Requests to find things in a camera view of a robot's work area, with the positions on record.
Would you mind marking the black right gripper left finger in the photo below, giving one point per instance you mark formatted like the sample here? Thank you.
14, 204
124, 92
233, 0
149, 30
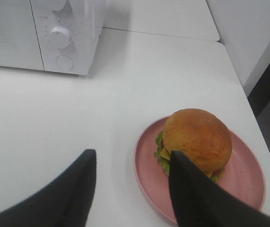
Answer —
64, 202

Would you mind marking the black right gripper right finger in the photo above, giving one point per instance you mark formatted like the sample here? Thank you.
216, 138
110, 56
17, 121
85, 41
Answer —
199, 202

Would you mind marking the pink round plate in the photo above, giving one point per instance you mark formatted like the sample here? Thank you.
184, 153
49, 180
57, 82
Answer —
243, 177

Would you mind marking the burger with lettuce and cheese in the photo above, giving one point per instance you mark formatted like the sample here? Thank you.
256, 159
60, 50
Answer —
198, 134

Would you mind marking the round white door button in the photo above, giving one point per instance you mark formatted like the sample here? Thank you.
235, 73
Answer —
64, 62

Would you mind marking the white microwave door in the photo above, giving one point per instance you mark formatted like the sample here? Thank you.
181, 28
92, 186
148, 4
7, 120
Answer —
18, 39

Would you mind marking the lower white microwave knob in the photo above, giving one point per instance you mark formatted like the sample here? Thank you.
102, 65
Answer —
60, 37

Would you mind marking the white microwave knob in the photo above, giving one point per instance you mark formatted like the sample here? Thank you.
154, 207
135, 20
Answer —
57, 5
60, 37

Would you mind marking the white microwave oven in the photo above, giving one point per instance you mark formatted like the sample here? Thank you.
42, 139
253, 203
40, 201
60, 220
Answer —
83, 18

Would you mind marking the white partition panel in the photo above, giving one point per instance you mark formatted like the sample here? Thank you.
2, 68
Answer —
244, 29

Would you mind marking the upper white microwave knob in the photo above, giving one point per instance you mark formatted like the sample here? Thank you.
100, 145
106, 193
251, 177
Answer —
57, 5

